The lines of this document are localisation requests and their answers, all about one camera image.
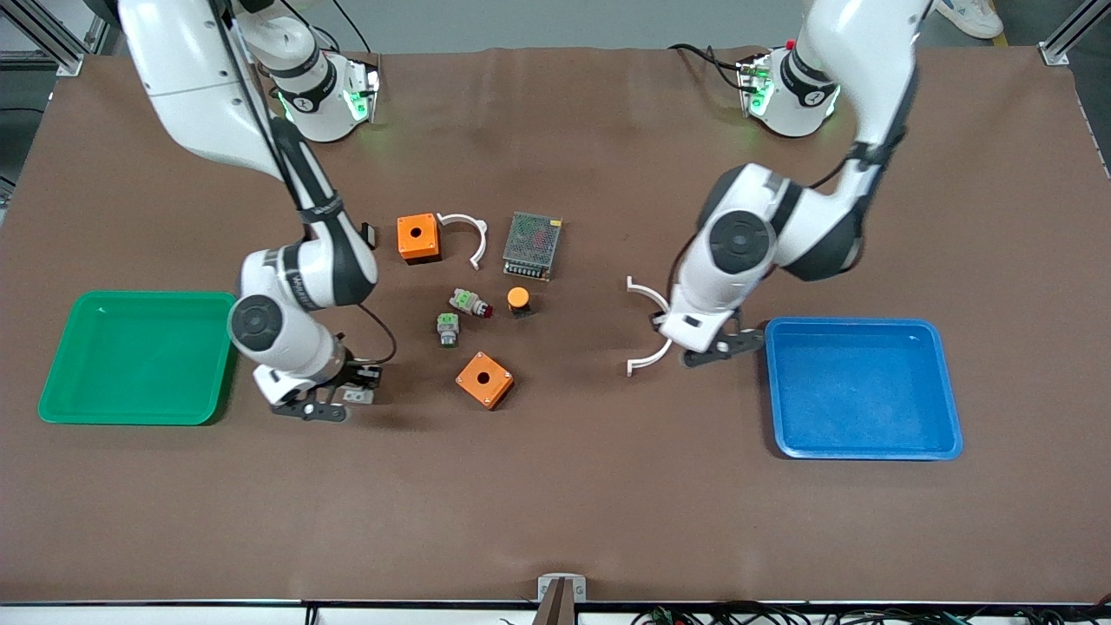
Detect black base cable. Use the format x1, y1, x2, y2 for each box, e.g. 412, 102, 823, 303
325, 0, 383, 62
668, 42, 747, 92

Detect aluminium frame profile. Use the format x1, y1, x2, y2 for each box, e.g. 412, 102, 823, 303
0, 0, 109, 77
1039, 0, 1111, 66

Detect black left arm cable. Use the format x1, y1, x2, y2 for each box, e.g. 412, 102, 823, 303
807, 143, 869, 190

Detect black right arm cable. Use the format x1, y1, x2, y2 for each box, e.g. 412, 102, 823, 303
208, 0, 400, 365

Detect orange button box upright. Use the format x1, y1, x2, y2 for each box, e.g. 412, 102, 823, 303
397, 213, 442, 265

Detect blue plastic tray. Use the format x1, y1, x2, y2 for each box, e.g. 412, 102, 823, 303
764, 317, 964, 461

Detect orange button box tilted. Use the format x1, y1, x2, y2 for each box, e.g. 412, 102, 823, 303
455, 351, 515, 411

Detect black left base cable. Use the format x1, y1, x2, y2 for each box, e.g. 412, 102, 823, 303
668, 42, 747, 92

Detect large white pipe clamp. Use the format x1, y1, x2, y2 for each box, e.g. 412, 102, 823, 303
627, 276, 676, 377

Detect black right base cable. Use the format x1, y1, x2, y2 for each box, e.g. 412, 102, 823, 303
325, 0, 383, 62

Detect white shoe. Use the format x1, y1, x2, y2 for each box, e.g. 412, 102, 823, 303
933, 0, 1005, 40

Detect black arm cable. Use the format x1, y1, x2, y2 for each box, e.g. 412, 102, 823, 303
807, 143, 869, 190
208, 0, 400, 365

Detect black cable bundle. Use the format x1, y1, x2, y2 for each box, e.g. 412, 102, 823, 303
629, 602, 1111, 625

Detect metal mesh power supply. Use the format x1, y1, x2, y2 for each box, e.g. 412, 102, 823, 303
503, 211, 563, 282

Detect green indicator lamp red tip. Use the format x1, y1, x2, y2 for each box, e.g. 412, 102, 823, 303
449, 288, 495, 319

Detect dark brown post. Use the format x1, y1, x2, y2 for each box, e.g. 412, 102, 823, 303
531, 580, 577, 625

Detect small white pipe clamp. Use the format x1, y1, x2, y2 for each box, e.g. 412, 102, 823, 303
437, 212, 489, 271

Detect green plastic tray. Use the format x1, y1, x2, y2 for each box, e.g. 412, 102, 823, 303
37, 291, 240, 426

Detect metal table edge bracket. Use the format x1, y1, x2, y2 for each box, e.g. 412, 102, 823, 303
537, 574, 588, 602

